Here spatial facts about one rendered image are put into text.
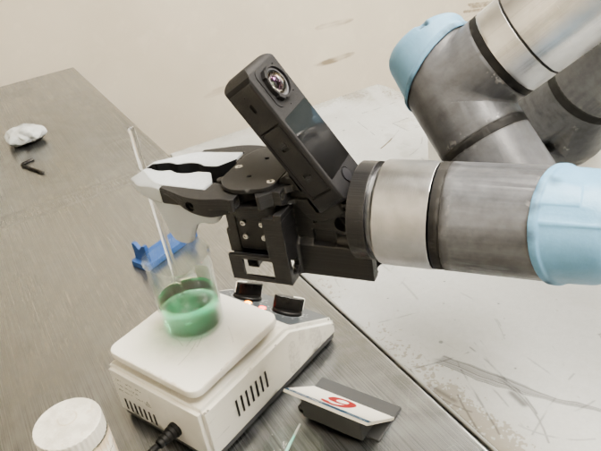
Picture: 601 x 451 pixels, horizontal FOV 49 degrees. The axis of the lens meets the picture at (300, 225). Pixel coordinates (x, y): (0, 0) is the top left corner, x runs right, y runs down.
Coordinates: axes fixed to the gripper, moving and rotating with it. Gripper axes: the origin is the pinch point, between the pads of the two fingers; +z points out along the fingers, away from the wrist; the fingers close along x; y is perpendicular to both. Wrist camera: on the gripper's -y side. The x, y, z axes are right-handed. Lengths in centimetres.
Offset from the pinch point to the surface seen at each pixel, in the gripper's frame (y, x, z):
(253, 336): 17.3, 0.8, -6.0
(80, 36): 16, 103, 101
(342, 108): 26, 76, 14
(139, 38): 21, 116, 92
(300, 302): 20.1, 9.8, -6.4
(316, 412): 24.3, -0.5, -11.8
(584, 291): 27, 26, -33
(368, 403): 25.9, 3.2, -15.5
